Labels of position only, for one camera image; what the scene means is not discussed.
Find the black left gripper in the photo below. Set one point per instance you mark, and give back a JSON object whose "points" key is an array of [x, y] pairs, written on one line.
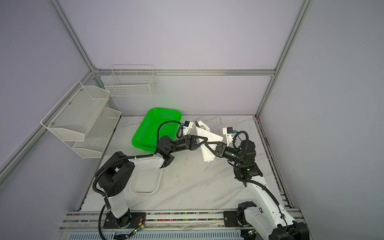
{"points": [[191, 142]]}

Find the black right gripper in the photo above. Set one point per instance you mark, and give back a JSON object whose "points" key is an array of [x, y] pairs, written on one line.
{"points": [[219, 150]]}

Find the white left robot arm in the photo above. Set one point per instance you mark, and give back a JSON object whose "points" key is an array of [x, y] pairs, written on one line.
{"points": [[112, 177]]}

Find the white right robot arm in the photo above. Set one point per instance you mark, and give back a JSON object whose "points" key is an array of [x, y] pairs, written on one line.
{"points": [[261, 195]]}

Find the green plastic basket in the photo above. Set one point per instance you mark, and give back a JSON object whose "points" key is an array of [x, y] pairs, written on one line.
{"points": [[145, 137]]}

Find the white rectangular tray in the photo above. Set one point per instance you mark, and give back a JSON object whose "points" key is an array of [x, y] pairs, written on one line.
{"points": [[146, 175]]}

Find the white mesh lower shelf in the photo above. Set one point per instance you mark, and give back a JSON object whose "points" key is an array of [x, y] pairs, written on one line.
{"points": [[99, 136]]}

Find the white mesh shelf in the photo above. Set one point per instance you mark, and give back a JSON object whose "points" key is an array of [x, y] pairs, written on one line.
{"points": [[72, 118], [99, 136]]}

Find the white mesh upper shelf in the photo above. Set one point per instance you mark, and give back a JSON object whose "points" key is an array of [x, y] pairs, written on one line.
{"points": [[72, 118]]}

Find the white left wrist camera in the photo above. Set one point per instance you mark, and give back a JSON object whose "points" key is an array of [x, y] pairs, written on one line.
{"points": [[187, 127]]}

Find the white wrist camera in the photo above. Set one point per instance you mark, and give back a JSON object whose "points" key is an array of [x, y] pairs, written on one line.
{"points": [[229, 133], [187, 127]]}

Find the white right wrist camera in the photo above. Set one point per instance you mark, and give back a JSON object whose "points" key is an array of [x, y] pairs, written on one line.
{"points": [[229, 133]]}

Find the white wire basket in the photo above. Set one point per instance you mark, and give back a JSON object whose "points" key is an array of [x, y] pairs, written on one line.
{"points": [[131, 81]]}

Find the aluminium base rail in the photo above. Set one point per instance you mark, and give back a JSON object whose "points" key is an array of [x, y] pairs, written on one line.
{"points": [[162, 225]]}

